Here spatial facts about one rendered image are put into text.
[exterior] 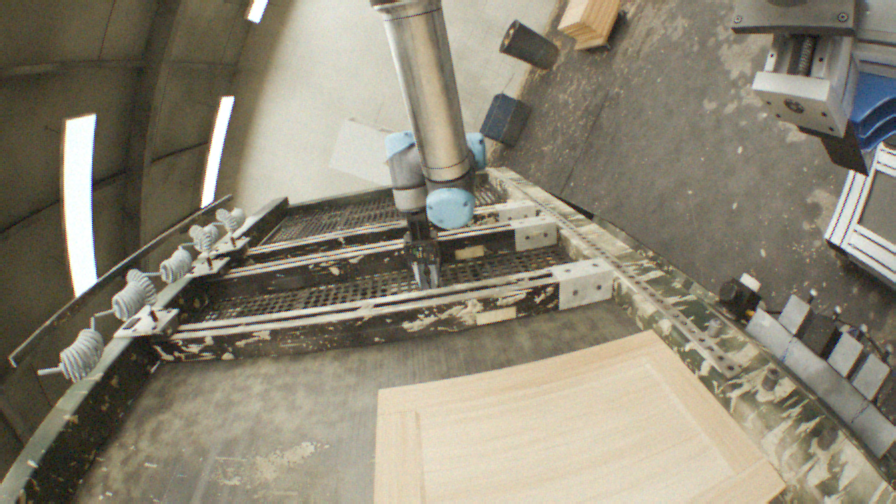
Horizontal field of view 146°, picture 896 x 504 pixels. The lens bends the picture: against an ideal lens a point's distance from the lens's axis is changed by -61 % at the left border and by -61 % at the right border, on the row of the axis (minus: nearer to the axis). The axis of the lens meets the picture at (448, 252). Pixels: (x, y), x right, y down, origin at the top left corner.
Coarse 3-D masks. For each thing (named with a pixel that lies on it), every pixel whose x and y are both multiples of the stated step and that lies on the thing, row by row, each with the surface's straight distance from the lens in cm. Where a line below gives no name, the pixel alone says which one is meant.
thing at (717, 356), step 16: (544, 208) 118; (560, 224) 103; (592, 240) 92; (608, 256) 84; (624, 272) 79; (640, 288) 72; (656, 304) 68; (672, 320) 65; (688, 320) 65; (688, 336) 62; (704, 336) 63; (704, 352) 60; (720, 352) 60; (720, 368) 58; (736, 368) 59
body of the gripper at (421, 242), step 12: (408, 216) 68; (420, 216) 68; (408, 228) 69; (420, 228) 71; (432, 228) 76; (408, 240) 72; (420, 240) 70; (432, 240) 70; (408, 252) 77; (420, 252) 72; (432, 252) 71; (408, 264) 72; (432, 264) 72
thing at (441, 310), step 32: (448, 288) 70; (480, 288) 70; (512, 288) 68; (544, 288) 69; (576, 288) 72; (608, 288) 76; (128, 320) 107; (160, 320) 94; (224, 320) 86; (256, 320) 79; (288, 320) 76; (320, 320) 70; (352, 320) 68; (384, 320) 67; (416, 320) 67; (448, 320) 68; (160, 352) 97; (192, 352) 89; (224, 352) 84; (256, 352) 79; (288, 352) 76
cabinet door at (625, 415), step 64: (448, 384) 56; (512, 384) 55; (576, 384) 56; (640, 384) 57; (384, 448) 50; (448, 448) 49; (512, 448) 48; (576, 448) 48; (640, 448) 49; (704, 448) 52
